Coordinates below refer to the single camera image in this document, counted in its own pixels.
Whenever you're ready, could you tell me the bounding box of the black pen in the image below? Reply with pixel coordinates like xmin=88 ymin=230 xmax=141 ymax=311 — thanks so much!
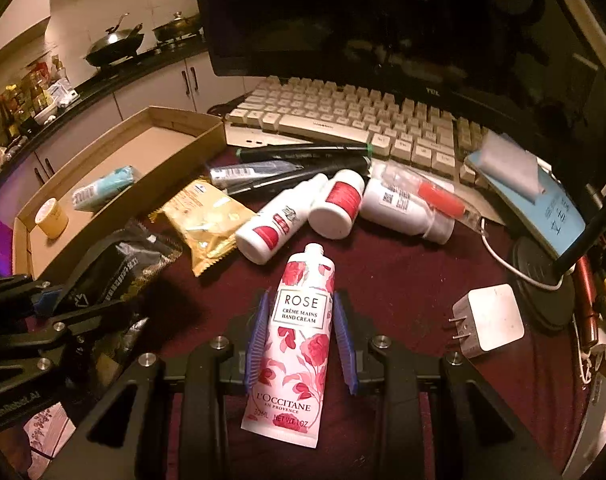
xmin=227 ymin=156 xmax=372 ymax=197

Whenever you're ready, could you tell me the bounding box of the group of condiment bottles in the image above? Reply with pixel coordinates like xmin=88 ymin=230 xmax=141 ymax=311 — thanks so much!
xmin=0 ymin=57 xmax=81 ymax=146

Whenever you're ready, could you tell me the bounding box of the small yellow jar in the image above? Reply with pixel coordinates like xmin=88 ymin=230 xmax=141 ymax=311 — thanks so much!
xmin=35 ymin=197 xmax=70 ymax=240

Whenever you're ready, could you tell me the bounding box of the black monitor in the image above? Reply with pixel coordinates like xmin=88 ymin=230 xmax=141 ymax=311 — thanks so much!
xmin=190 ymin=0 xmax=606 ymax=161

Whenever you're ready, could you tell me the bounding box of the teal tube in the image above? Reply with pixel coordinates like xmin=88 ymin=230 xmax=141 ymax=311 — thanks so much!
xmin=72 ymin=165 xmax=142 ymax=212

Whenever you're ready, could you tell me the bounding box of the black wok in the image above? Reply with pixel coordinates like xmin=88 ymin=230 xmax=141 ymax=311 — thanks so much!
xmin=83 ymin=12 xmax=146 ymax=68

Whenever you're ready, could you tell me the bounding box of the slim white spray bottle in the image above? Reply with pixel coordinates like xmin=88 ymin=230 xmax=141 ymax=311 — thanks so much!
xmin=234 ymin=172 xmax=330 ymax=266

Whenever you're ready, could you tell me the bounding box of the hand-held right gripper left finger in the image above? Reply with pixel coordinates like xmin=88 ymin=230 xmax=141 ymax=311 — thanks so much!
xmin=43 ymin=289 xmax=274 ymax=480

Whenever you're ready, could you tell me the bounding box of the large white bottle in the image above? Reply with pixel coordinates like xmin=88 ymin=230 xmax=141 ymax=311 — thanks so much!
xmin=359 ymin=176 xmax=456 ymax=245

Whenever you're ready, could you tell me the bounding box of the cardboard box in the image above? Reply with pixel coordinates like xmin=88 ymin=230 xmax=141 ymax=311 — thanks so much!
xmin=12 ymin=106 xmax=228 ymax=281

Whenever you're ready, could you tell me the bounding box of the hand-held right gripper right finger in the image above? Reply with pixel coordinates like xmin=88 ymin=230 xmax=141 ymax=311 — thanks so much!
xmin=332 ymin=290 xmax=564 ymax=480

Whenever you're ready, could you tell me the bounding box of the black snack packet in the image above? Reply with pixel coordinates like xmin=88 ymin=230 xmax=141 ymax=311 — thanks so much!
xmin=58 ymin=219 xmax=184 ymax=361

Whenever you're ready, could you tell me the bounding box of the blue notebook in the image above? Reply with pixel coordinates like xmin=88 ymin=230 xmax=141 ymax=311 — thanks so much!
xmin=465 ymin=132 xmax=586 ymax=261

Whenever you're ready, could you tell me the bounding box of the beige keyboard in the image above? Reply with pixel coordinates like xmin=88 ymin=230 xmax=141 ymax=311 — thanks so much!
xmin=224 ymin=76 xmax=488 ymax=186

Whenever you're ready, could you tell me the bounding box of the black kitchen counter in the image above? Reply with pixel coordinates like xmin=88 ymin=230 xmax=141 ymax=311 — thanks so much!
xmin=0 ymin=40 xmax=208 ymax=206

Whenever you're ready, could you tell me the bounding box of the floral printed cloth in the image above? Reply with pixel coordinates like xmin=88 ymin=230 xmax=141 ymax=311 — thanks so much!
xmin=23 ymin=400 xmax=78 ymax=461

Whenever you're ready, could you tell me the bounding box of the wide white red-label bottle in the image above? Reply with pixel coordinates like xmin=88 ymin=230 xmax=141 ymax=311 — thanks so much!
xmin=308 ymin=169 xmax=366 ymax=241

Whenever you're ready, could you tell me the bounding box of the metal cooking pot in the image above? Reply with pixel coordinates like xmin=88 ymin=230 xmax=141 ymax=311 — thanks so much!
xmin=152 ymin=11 xmax=204 ymax=43

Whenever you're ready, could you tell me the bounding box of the white kitchen base cabinet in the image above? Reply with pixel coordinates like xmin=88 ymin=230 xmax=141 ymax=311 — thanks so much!
xmin=0 ymin=50 xmax=264 ymax=196

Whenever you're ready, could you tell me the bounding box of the clear plastic tube package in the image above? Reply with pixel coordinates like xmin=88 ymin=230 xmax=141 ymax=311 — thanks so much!
xmin=378 ymin=162 xmax=484 ymax=233

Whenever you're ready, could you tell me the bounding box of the rose print hand cream tube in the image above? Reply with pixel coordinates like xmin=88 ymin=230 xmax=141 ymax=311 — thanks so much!
xmin=240 ymin=242 xmax=336 ymax=448

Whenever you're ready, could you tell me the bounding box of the white charger plug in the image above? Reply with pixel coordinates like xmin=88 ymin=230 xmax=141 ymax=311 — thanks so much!
xmin=448 ymin=284 xmax=526 ymax=360

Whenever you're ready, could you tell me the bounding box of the grey cloth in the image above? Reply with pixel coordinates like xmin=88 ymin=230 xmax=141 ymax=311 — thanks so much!
xmin=475 ymin=130 xmax=551 ymax=204

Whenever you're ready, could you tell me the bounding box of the white cable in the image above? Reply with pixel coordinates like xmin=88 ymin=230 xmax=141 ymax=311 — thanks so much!
xmin=480 ymin=225 xmax=564 ymax=293

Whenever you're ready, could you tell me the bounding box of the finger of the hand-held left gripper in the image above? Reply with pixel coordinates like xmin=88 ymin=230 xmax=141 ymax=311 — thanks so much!
xmin=0 ymin=274 xmax=66 ymax=318
xmin=0 ymin=310 xmax=150 ymax=401

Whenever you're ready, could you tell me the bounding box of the grey blue pen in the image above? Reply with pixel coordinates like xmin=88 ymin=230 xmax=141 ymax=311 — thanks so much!
xmin=205 ymin=159 xmax=316 ymax=187

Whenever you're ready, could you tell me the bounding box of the yellow snack packet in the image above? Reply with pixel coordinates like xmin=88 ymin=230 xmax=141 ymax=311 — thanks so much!
xmin=149 ymin=179 xmax=258 ymax=278

